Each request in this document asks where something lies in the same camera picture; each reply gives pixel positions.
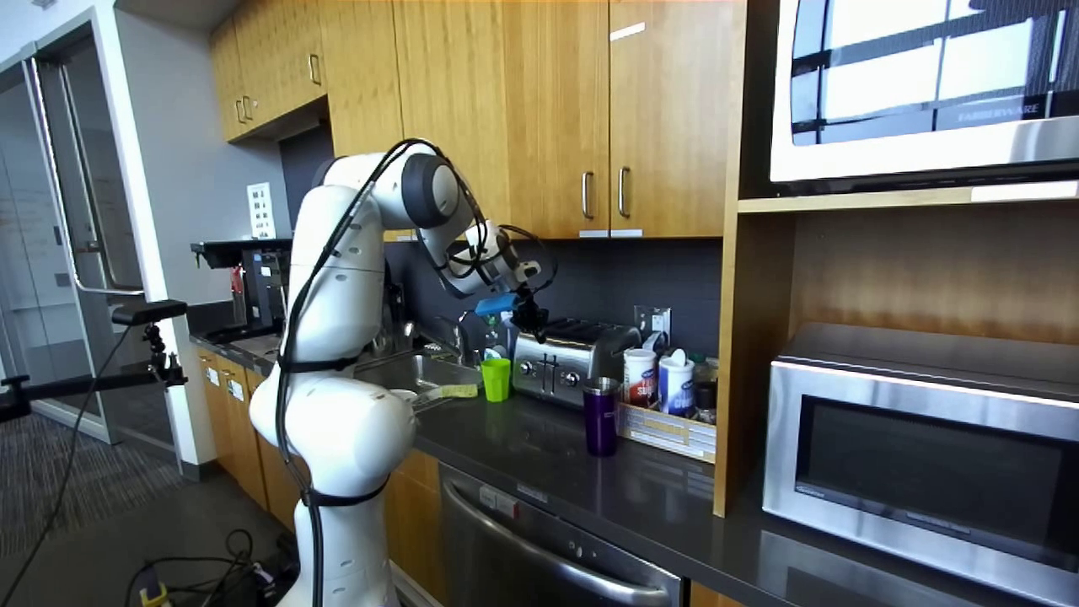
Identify black coffee machine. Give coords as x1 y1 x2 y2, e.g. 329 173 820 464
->
194 241 292 334

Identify white wipes canister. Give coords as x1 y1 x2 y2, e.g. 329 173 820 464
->
658 351 694 416

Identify purple tumbler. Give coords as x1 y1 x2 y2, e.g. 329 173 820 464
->
583 378 617 455

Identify yellow sponge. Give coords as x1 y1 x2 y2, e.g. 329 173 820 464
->
434 386 478 402

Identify cardboard tray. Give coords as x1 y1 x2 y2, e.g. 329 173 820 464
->
622 406 714 461

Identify silver microwave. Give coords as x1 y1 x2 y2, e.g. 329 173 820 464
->
770 0 1079 184
762 325 1079 607

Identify silver toaster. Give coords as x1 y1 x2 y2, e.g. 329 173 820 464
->
514 319 634 406

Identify upper silver microwave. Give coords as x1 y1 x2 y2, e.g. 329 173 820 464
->
770 0 1079 184

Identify lower silver microwave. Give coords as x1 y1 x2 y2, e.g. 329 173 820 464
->
762 325 1079 607

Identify green plastic cup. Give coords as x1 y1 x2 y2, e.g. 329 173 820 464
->
484 356 514 406

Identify black camera stand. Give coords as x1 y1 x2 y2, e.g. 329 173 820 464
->
0 298 194 424

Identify wall power outlet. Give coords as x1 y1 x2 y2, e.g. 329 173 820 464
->
644 307 676 338

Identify blue wrist camera box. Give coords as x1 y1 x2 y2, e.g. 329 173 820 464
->
474 294 515 318

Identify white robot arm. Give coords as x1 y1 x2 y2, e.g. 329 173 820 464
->
251 138 541 607

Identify red white canister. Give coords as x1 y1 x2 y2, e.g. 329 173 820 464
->
622 347 655 406

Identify stainless dishwasher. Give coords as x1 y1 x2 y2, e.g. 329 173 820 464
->
443 464 688 607

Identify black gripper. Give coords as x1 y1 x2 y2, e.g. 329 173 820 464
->
470 229 541 289

